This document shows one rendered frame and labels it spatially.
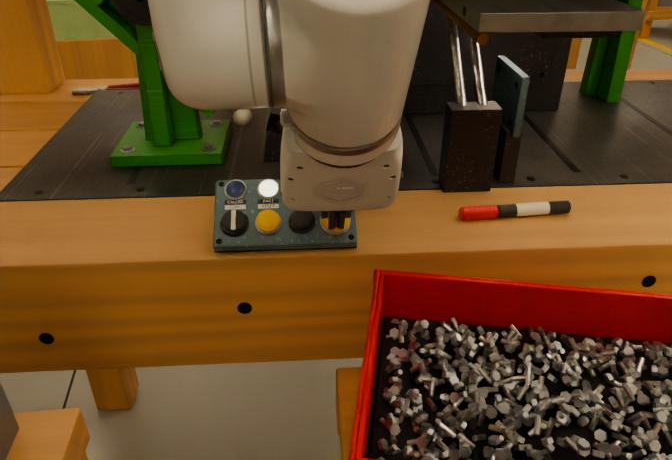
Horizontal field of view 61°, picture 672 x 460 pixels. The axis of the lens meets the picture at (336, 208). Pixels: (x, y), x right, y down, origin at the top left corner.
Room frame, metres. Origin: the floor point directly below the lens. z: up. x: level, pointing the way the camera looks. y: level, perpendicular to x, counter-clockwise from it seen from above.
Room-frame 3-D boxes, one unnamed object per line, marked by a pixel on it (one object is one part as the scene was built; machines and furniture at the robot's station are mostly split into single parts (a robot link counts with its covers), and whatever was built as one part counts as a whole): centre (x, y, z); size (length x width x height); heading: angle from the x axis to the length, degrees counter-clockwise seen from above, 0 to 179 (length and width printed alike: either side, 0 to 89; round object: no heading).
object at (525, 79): (0.69, -0.22, 0.97); 0.10 x 0.02 x 0.14; 3
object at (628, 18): (0.75, -0.20, 1.11); 0.39 x 0.16 x 0.03; 3
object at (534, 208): (0.57, -0.21, 0.91); 0.13 x 0.02 x 0.02; 98
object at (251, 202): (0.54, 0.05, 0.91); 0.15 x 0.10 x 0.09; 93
